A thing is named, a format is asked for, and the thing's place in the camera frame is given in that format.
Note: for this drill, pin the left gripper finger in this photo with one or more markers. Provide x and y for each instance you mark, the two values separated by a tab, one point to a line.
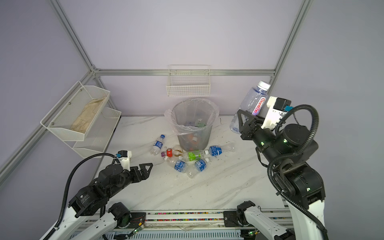
144	176
146	168

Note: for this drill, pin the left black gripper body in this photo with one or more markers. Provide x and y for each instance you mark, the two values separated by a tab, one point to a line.
135	177

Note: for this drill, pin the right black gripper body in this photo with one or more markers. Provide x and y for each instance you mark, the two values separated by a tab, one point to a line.
257	134

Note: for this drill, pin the Ganten clear bottle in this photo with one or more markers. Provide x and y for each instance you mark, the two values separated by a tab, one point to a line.
252	103

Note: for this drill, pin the orange label yellow-cap bottle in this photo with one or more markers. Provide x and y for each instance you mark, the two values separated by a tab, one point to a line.
194	139

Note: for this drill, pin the green crushed plastic bottle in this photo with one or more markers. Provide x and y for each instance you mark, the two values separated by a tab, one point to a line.
200	123

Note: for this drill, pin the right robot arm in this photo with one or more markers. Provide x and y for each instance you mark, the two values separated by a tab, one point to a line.
287	146

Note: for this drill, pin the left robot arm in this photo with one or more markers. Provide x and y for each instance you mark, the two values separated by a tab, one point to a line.
95	196

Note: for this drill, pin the grey mesh waste bin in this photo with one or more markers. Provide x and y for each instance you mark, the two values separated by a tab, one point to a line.
204	140

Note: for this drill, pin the clear plastic bin liner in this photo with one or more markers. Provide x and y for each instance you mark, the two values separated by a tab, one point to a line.
191	110

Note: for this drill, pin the small blue label bottle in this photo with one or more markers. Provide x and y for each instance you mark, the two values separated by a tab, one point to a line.
158	144

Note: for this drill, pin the red cap small bottle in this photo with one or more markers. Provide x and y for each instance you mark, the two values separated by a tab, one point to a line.
172	152

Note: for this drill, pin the green label clear bottle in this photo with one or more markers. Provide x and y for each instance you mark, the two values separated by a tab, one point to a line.
194	155

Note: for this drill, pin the white lower mesh shelf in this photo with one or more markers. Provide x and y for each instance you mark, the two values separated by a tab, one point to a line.
100	134

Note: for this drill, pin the white mesh shelf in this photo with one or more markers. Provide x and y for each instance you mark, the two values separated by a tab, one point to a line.
60	118
100	134

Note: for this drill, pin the beige cloth in shelf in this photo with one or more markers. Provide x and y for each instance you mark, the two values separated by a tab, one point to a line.
84	120

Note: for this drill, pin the white upper mesh shelf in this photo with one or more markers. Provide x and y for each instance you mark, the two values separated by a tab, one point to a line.
60	118

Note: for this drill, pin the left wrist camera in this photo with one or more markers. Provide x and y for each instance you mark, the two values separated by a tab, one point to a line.
124	158

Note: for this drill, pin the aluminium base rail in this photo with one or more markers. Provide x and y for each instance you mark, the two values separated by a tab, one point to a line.
192	220

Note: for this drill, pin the white wire wall basket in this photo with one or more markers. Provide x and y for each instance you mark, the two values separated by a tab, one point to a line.
189	81

